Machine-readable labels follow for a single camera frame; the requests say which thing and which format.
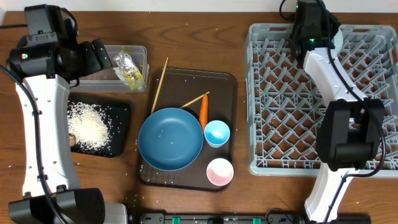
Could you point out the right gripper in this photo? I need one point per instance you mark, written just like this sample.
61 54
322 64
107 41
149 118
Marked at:
334 25

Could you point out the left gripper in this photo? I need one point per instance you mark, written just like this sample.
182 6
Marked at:
95 60

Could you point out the yellow snack wrapper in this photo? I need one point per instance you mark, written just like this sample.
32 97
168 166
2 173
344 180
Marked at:
124 61

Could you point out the light blue bowl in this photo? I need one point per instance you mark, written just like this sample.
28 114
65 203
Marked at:
338 40

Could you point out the pile of white rice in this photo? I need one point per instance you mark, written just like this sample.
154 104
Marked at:
92 125

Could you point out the brown walnut-like food piece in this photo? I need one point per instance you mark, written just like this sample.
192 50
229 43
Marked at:
72 139

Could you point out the dark blue plate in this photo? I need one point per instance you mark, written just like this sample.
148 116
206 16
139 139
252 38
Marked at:
170 139

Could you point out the white napkin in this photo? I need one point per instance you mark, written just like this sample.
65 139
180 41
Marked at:
122 75

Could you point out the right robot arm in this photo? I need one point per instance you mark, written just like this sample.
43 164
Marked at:
351 130

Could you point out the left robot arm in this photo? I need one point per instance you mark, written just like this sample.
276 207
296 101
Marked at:
42 71

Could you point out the grey dishwasher rack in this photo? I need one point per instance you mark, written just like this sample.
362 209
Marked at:
285 109

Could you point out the clear plastic bin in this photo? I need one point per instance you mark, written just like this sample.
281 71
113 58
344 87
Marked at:
112 80

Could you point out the black tray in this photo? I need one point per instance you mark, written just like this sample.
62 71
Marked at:
120 111

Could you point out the wooden chopstick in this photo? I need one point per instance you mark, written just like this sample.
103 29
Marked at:
194 100
159 86

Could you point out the brown serving tray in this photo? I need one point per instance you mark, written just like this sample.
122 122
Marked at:
179 87

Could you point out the orange carrot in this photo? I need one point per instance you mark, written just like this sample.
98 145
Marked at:
203 117

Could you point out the small blue cup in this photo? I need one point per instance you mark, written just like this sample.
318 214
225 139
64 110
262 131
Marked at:
217 133

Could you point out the small pink cup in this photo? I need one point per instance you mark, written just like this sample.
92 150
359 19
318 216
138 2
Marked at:
220 172

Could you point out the black mounting rail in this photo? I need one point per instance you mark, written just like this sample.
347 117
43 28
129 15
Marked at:
270 218

